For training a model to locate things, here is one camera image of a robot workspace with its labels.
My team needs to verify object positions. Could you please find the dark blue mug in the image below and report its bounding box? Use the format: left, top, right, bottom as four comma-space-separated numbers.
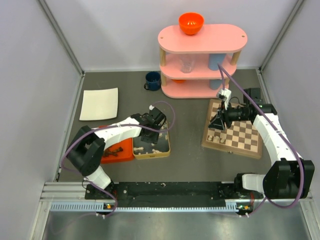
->
143, 71, 161, 91

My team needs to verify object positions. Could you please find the dark chess rook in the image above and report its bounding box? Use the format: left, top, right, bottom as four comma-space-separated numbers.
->
112, 147, 123, 153

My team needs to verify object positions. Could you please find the light blue lower cup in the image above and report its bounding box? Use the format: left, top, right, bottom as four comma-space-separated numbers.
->
209, 79, 223, 90

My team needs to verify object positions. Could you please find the orange plastic bowl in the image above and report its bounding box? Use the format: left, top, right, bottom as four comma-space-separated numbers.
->
178, 12, 205, 36

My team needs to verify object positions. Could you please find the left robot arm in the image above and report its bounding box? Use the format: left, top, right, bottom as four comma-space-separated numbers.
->
64, 106, 167, 199

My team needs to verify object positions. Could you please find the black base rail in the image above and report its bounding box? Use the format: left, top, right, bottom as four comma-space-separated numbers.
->
84, 181, 265, 208

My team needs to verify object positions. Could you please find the pink three-tier shelf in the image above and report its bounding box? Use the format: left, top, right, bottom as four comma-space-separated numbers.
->
158, 24, 248, 99

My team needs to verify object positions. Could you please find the white piece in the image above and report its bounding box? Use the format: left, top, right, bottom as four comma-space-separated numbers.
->
213, 136, 220, 143
133, 147, 144, 152

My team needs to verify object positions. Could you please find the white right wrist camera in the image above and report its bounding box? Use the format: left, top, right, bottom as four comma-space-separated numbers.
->
216, 88, 232, 110

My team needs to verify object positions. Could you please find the white square plate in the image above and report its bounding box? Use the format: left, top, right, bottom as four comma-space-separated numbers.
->
79, 87, 119, 121

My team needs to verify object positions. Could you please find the orange metal tin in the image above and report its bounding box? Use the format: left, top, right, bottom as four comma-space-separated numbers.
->
95, 126, 134, 164

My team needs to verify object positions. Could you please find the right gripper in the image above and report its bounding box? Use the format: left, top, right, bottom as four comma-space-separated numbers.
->
208, 100, 250, 131

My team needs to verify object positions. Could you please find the clear glass cup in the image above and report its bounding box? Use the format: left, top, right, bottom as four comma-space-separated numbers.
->
180, 54, 195, 74

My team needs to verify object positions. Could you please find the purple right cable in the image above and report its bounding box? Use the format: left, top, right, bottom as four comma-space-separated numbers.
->
217, 62, 306, 218

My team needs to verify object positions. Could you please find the light blue cup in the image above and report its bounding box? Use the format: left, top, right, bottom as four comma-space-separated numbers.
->
208, 53, 227, 71
209, 79, 223, 90

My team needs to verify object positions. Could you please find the purple cable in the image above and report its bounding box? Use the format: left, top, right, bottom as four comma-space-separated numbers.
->
217, 62, 306, 218
60, 100, 176, 218

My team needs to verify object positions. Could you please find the small orange bowl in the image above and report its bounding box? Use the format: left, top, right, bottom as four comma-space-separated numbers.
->
172, 79, 186, 84

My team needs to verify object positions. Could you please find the wooden chess board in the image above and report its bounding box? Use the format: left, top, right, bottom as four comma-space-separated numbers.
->
201, 98, 263, 159

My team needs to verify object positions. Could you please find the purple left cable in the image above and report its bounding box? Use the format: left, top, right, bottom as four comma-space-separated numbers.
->
60, 100, 176, 218

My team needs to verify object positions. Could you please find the grey cable duct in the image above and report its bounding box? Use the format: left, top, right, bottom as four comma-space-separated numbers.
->
49, 199, 253, 213

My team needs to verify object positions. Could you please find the gold metal tin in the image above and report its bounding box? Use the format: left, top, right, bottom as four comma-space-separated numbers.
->
132, 131, 171, 160

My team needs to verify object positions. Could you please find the white piece in tin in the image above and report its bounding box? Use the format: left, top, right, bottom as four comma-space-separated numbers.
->
133, 147, 144, 152

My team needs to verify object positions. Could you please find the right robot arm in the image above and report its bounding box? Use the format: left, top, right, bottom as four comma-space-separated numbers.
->
208, 88, 315, 200

